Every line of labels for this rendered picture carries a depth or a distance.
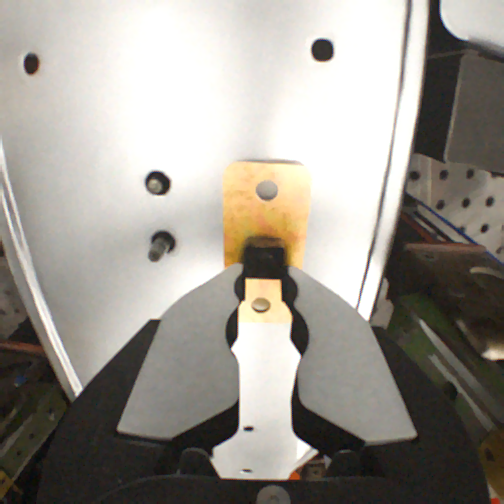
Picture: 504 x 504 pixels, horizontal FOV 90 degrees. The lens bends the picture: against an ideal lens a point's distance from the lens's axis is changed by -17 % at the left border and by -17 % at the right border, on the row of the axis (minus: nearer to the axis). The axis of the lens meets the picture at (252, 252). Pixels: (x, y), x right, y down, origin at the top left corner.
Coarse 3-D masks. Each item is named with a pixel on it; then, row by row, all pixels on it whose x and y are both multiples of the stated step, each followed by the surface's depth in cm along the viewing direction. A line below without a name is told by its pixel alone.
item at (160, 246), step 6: (162, 234) 15; (168, 234) 15; (156, 240) 14; (162, 240) 14; (168, 240) 15; (156, 246) 14; (162, 246) 14; (168, 246) 14; (150, 252) 13; (156, 252) 13; (162, 252) 14; (150, 258) 13; (156, 258) 13
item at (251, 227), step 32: (224, 192) 13; (288, 192) 13; (224, 224) 13; (256, 224) 13; (288, 224) 13; (224, 256) 14; (256, 256) 13; (288, 256) 14; (256, 288) 15; (256, 320) 16; (288, 320) 16
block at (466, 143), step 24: (432, 72) 15; (456, 72) 12; (480, 72) 12; (432, 96) 15; (456, 96) 13; (480, 96) 13; (432, 120) 15; (456, 120) 13; (480, 120) 13; (432, 144) 15; (456, 144) 14; (480, 144) 14; (480, 168) 14
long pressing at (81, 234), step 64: (0, 0) 9; (64, 0) 10; (128, 0) 10; (192, 0) 10; (256, 0) 10; (320, 0) 10; (384, 0) 10; (0, 64) 11; (64, 64) 11; (128, 64) 11; (192, 64) 11; (256, 64) 11; (320, 64) 11; (384, 64) 11; (0, 128) 12; (64, 128) 12; (128, 128) 12; (192, 128) 12; (256, 128) 12; (320, 128) 12; (384, 128) 12; (0, 192) 13; (64, 192) 14; (128, 192) 14; (192, 192) 14; (256, 192) 14; (320, 192) 13; (384, 192) 14; (64, 256) 15; (128, 256) 15; (192, 256) 15; (320, 256) 15; (384, 256) 15; (64, 320) 18; (128, 320) 17; (64, 384) 20; (256, 384) 20; (256, 448) 24
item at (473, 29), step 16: (448, 0) 9; (464, 0) 9; (480, 0) 9; (496, 0) 9; (448, 16) 10; (464, 16) 10; (480, 16) 9; (496, 16) 9; (464, 32) 10; (480, 32) 10; (496, 32) 10; (480, 48) 11; (496, 48) 10
